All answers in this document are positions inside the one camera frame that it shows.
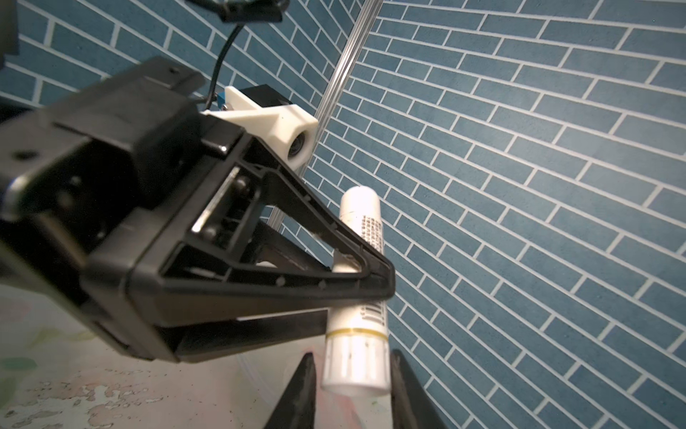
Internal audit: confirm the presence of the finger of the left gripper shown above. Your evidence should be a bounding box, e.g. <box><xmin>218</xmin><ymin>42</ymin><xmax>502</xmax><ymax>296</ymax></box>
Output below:
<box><xmin>128</xmin><ymin>139</ymin><xmax>395</xmax><ymax>327</ymax></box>
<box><xmin>175</xmin><ymin>309</ymin><xmax>328</xmax><ymax>362</ymax></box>

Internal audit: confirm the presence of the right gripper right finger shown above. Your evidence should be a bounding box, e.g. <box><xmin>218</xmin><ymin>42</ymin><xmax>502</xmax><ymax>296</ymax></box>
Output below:
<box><xmin>391</xmin><ymin>350</ymin><xmax>447</xmax><ymax>429</ymax></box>

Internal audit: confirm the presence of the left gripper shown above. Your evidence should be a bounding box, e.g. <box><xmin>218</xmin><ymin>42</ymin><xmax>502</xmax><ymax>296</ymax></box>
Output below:
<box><xmin>1</xmin><ymin>57</ymin><xmax>255</xmax><ymax>362</ymax></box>

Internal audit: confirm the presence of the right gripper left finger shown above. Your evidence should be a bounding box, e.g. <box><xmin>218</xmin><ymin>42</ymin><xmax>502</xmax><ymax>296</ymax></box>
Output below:
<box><xmin>264</xmin><ymin>352</ymin><xmax>317</xmax><ymax>429</ymax></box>

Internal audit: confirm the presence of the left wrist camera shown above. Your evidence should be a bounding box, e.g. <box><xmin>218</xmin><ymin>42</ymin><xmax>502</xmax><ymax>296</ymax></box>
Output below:
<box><xmin>202</xmin><ymin>84</ymin><xmax>319</xmax><ymax>171</ymax></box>

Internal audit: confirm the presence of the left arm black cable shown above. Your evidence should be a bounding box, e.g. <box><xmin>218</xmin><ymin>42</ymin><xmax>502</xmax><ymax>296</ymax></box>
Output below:
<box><xmin>184</xmin><ymin>0</ymin><xmax>290</xmax><ymax>105</ymax></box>

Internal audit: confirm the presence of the left corner aluminium post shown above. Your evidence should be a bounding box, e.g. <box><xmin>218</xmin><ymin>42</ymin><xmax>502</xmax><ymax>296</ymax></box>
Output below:
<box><xmin>264</xmin><ymin>0</ymin><xmax>386</xmax><ymax>232</ymax></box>

